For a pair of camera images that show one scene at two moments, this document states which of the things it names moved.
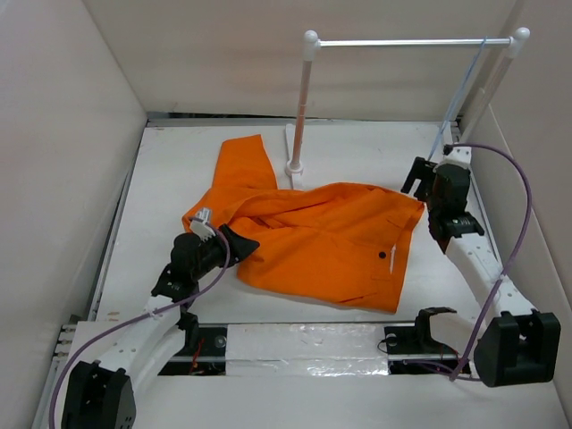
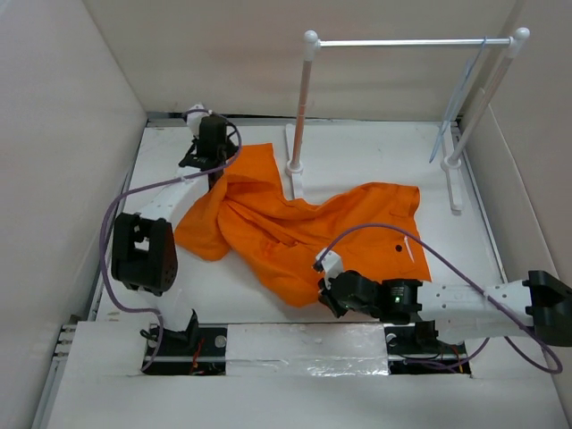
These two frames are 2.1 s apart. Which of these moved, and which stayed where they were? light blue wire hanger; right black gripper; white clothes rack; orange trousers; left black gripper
Moved: orange trousers; right black gripper; left black gripper
Stayed: white clothes rack; light blue wire hanger
